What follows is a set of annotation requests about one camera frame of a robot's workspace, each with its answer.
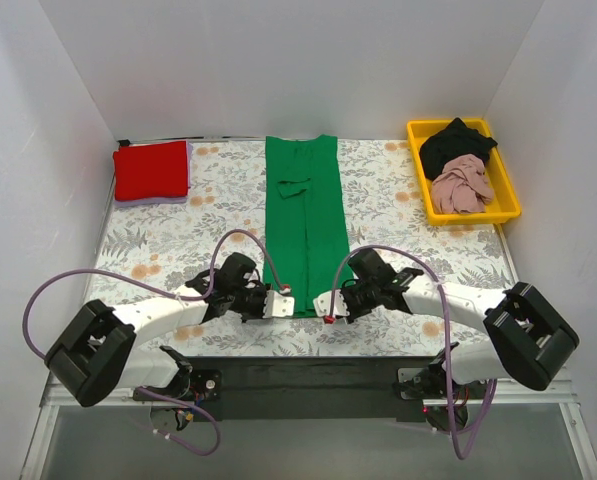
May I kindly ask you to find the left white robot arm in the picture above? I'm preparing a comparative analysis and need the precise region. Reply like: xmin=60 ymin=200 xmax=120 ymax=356
xmin=44 ymin=253 xmax=294 ymax=407

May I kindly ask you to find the black crumpled t shirt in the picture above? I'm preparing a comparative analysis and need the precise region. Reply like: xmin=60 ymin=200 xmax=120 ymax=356
xmin=419 ymin=118 xmax=498 ymax=181

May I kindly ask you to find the yellow plastic bin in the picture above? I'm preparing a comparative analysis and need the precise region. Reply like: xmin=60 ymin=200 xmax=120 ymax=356
xmin=406 ymin=118 xmax=522 ymax=226

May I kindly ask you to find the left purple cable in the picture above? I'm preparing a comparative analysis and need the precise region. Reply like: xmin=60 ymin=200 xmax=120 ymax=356
xmin=22 ymin=228 xmax=292 ymax=456

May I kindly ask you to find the green t shirt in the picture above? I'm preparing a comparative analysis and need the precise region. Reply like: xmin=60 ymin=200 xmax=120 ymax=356
xmin=263 ymin=135 xmax=349 ymax=318

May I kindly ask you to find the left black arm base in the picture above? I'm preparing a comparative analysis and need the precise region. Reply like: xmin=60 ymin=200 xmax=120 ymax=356
xmin=146 ymin=369 xmax=223 ymax=432

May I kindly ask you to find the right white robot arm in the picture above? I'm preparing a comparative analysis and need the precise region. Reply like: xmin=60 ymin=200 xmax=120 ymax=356
xmin=324 ymin=247 xmax=580 ymax=398

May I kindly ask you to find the pink crumpled t shirt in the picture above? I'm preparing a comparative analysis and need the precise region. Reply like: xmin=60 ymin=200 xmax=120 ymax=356
xmin=431 ymin=154 xmax=495 ymax=214

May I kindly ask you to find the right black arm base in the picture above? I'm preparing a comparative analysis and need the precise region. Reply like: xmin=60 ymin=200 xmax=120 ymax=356
xmin=392 ymin=350 xmax=486 ymax=432

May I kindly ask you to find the aluminium frame rail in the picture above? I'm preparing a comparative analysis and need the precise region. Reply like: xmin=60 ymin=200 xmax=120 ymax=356
xmin=22 ymin=358 xmax=597 ymax=479

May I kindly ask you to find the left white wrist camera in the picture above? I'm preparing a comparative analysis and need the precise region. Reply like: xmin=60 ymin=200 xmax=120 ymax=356
xmin=263 ymin=285 xmax=295 ymax=319

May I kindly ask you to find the red folded t shirt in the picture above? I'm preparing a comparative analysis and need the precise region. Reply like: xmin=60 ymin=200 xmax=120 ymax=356
xmin=112 ymin=140 xmax=190 ymax=204

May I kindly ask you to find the floral patterned table mat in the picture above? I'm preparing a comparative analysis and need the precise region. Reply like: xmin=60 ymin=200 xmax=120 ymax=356
xmin=87 ymin=140 xmax=517 ymax=356

